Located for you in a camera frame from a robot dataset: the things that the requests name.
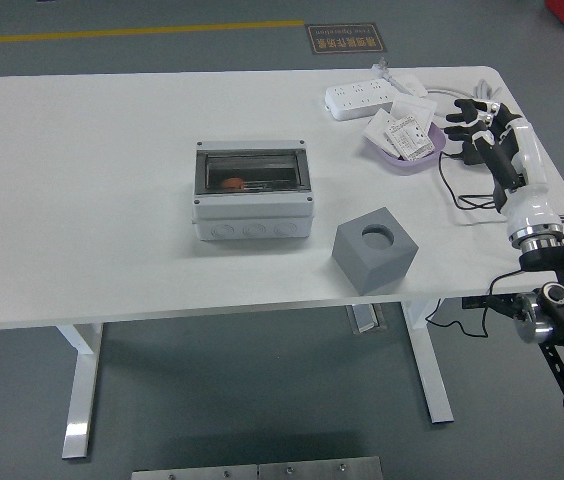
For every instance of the grey metal plate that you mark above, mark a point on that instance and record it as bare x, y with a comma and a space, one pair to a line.
319, 470
192, 475

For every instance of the orange cylindrical battery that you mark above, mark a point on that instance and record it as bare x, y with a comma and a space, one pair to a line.
233, 183

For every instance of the black power adapter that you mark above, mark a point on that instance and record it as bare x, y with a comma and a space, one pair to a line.
468, 157

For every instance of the brown floor sign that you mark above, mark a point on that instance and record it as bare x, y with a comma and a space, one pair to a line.
344, 39

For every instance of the white square switch panel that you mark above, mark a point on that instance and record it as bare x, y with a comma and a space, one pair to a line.
414, 110

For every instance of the smoky transparent box lid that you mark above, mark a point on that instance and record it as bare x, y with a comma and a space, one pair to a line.
262, 167

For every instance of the small white rectangular device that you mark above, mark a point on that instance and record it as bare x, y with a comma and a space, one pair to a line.
412, 85

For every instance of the packaged socket with label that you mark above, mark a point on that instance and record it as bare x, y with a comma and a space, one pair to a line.
409, 137

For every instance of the grey plastic junction box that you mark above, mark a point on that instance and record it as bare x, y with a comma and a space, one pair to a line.
252, 225

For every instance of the white table leg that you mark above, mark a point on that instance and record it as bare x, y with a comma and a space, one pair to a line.
82, 390
434, 380

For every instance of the grey cube holder block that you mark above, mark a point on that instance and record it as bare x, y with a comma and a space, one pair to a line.
377, 270

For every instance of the white power strip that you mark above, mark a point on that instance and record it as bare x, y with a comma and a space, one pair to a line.
357, 97

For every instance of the white and black robot right hand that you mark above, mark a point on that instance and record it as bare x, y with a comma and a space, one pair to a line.
532, 210

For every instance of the white wall socket panel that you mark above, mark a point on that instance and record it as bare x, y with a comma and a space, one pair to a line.
376, 127

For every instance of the purple plastic tray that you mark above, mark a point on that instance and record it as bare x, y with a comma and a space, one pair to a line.
407, 167

